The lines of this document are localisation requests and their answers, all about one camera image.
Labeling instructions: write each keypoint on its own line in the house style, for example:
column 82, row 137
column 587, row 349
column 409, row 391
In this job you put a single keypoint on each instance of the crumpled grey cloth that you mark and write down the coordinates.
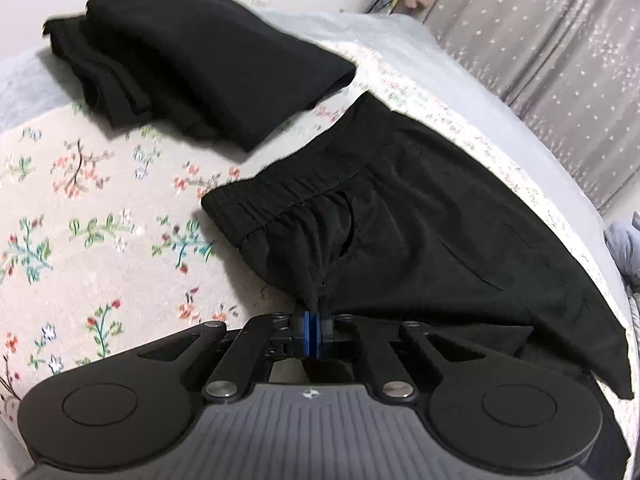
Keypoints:
column 625, row 245

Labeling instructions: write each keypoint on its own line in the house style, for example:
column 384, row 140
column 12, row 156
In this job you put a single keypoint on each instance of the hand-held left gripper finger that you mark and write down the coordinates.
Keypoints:
column 316, row 335
column 306, row 334

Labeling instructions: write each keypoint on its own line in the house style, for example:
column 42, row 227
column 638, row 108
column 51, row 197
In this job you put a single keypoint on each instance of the black pants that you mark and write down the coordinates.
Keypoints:
column 425, row 220
column 210, row 60

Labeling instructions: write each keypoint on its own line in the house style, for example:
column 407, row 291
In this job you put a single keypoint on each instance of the grey star-print curtain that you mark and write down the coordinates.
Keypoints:
column 550, row 35

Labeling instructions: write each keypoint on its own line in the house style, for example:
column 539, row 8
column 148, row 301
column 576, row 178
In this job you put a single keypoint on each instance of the light grey bed sheet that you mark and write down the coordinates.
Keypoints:
column 450, row 75

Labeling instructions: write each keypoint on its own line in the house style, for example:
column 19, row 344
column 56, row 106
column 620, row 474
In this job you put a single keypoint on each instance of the folded black pants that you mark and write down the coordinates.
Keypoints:
column 210, row 60

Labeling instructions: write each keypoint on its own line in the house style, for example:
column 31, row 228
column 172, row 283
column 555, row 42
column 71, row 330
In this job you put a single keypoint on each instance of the floral printed blanket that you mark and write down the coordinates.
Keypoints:
column 100, row 200

